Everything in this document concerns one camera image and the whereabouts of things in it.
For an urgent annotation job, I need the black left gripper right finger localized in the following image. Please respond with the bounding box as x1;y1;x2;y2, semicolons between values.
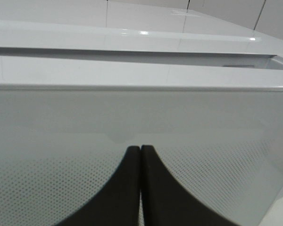
140;144;217;226

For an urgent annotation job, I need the white microwave oven body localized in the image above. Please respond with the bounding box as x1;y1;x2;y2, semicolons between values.
0;0;283;70

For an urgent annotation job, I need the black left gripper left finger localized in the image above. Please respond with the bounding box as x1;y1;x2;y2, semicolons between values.
58;146;141;226

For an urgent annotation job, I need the white microwave door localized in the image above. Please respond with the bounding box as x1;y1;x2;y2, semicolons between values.
0;55;283;226

